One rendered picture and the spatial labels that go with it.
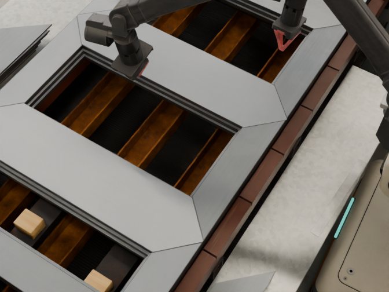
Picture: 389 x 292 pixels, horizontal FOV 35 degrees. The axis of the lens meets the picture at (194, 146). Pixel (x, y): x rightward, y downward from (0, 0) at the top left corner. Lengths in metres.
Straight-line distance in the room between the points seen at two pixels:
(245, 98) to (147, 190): 0.41
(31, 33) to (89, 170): 0.61
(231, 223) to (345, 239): 0.74
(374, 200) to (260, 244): 0.72
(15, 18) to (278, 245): 1.15
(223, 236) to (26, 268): 0.49
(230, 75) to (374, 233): 0.82
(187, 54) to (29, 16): 0.60
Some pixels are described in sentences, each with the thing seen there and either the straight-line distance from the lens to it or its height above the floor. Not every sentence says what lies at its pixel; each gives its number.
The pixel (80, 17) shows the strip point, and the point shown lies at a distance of 2.02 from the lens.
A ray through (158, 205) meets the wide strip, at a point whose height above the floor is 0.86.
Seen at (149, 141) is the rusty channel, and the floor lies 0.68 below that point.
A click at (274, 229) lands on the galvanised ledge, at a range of 1.78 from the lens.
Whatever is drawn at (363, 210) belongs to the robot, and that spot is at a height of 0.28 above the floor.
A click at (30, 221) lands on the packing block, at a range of 1.67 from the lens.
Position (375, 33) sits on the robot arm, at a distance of 1.32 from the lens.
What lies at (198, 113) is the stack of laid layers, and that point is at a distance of 1.78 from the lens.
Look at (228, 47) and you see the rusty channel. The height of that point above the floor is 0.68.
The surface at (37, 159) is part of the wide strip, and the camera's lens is 1.70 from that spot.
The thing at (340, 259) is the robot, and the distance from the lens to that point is 2.22.
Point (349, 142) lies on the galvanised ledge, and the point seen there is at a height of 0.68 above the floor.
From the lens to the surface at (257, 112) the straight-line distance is 1.76.
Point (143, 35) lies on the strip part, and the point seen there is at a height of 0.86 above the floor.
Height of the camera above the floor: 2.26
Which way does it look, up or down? 56 degrees down
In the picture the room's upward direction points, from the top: 2 degrees clockwise
